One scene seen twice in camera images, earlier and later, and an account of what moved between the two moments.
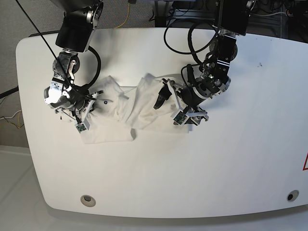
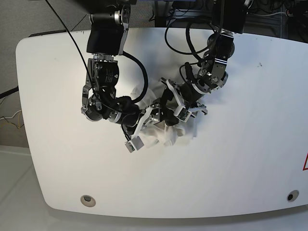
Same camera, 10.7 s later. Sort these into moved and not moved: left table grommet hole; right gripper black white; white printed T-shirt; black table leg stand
Moved: right gripper black white; white printed T-shirt
Not moved: black table leg stand; left table grommet hole
